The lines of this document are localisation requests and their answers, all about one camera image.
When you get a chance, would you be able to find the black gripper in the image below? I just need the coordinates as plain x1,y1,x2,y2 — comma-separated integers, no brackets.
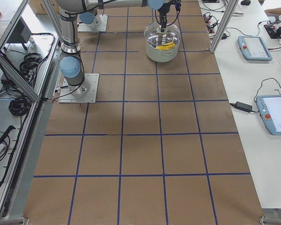
158,0,181,33

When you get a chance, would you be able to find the glass pot lid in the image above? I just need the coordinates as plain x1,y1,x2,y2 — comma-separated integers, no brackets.
143,22,180,48

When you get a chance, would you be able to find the yellow corn cob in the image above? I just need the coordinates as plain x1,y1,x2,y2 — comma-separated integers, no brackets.
156,42,176,50

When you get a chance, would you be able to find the pale green electric pot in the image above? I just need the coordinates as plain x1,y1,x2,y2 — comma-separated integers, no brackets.
146,42,180,62

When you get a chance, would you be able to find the far teach pendant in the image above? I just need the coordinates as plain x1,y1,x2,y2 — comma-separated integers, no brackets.
237,36,272,61

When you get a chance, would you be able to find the teach pendant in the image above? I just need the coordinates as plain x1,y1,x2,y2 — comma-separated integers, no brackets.
256,95,281,135
237,36,272,61

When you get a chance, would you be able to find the black power adapter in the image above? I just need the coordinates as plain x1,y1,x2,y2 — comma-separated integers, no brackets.
234,101,252,113

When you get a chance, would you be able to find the cardboard box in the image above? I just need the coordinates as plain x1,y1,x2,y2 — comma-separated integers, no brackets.
28,0,59,15

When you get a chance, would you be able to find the near teach pendant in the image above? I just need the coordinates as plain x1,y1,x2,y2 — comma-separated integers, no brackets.
256,95,281,135

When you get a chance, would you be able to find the aluminium frame post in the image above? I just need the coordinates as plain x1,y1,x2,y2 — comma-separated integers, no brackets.
210,0,238,53

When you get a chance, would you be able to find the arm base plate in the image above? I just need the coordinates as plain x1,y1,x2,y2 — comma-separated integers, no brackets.
78,13,108,33
57,74,99,104

